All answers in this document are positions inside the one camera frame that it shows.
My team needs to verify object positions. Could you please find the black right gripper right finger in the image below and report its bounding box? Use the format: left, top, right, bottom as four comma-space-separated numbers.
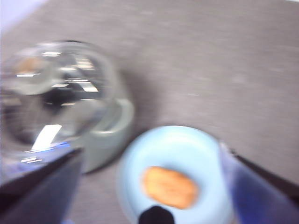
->
219, 141, 299, 224

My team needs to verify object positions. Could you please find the glass lid with green knob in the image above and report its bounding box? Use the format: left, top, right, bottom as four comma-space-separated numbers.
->
0, 41, 117, 159

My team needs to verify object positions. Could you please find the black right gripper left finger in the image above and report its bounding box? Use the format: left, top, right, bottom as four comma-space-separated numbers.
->
0, 147, 84, 224

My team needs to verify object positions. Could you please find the brown potato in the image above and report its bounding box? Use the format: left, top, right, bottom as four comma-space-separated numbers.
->
141, 166, 199, 210

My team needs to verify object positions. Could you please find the pale green electric steamer pot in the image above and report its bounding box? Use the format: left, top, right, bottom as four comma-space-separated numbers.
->
0, 41, 135, 175

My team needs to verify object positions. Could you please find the blue round plate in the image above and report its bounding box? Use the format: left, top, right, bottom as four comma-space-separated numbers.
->
115, 125, 234, 224

